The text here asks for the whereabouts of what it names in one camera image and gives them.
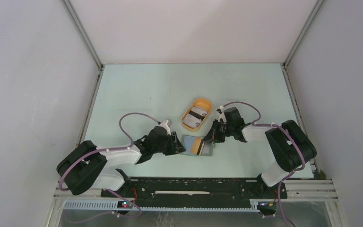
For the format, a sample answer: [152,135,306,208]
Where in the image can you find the orange credit card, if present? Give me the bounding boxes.
[190,137,204,156]

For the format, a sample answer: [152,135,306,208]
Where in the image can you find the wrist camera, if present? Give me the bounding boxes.
[216,105,227,123]
[159,119,172,135]

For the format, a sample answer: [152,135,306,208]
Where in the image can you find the stack of cards in tray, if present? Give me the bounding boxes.
[182,106,208,129]

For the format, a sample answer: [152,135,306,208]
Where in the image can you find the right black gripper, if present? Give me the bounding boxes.
[202,119,233,143]

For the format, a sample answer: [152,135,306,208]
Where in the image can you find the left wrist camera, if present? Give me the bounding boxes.
[159,119,172,135]

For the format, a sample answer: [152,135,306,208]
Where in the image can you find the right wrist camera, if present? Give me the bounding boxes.
[216,105,227,123]

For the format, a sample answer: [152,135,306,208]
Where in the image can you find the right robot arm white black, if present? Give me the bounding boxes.
[203,119,317,198]

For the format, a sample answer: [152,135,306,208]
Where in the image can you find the aluminium frame rail front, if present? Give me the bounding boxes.
[54,178,338,212]

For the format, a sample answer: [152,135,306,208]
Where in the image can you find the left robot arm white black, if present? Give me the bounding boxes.
[56,126,186,197]

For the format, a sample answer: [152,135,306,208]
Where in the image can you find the orange oval tray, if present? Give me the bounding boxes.
[181,98,212,131]

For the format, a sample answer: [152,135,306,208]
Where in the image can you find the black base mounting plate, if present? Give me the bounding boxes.
[115,177,287,209]

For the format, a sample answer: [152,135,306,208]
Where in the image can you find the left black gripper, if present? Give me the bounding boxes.
[152,131,186,156]

